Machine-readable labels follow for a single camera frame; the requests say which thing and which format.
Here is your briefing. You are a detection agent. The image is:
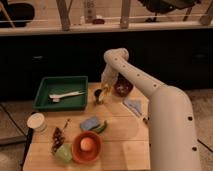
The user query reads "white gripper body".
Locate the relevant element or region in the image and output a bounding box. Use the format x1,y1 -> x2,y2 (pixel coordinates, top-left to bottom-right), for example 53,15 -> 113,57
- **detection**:
101,65 -> 118,86

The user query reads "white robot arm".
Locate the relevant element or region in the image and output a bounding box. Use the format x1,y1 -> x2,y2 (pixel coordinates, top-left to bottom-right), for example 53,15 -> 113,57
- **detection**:
101,48 -> 201,171

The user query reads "green plastic cup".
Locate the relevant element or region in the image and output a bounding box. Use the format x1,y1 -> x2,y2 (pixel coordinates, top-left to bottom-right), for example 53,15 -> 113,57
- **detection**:
55,144 -> 72,163

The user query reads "dark red bowl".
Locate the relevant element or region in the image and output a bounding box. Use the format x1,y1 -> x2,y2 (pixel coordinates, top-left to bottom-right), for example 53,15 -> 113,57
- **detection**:
114,75 -> 133,97

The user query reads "blue sponge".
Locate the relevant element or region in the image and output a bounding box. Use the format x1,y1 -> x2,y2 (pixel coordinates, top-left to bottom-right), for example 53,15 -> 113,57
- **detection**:
80,116 -> 100,131

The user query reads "green pepper toy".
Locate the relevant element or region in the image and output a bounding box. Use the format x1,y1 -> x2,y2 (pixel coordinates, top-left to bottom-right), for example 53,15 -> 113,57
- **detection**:
92,121 -> 107,134

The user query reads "green plastic tray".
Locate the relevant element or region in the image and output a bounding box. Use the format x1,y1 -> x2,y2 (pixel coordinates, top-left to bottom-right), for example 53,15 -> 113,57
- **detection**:
33,76 -> 88,111

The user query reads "white plastic fork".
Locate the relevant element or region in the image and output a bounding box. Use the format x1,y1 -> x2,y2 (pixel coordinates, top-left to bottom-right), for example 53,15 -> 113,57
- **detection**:
49,91 -> 82,102

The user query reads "orange ball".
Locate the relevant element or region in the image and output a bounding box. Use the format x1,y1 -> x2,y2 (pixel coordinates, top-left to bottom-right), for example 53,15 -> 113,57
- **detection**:
80,137 -> 94,152

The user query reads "orange bowl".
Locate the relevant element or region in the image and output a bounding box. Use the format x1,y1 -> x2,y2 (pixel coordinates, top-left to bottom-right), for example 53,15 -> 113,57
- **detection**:
72,131 -> 102,164

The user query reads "dark grape bunch toy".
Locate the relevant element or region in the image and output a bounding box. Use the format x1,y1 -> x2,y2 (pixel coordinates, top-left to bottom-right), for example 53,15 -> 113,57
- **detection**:
51,120 -> 70,155

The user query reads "white round container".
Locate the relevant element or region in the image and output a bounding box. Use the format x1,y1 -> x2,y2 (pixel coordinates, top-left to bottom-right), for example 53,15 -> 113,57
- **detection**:
27,113 -> 47,132

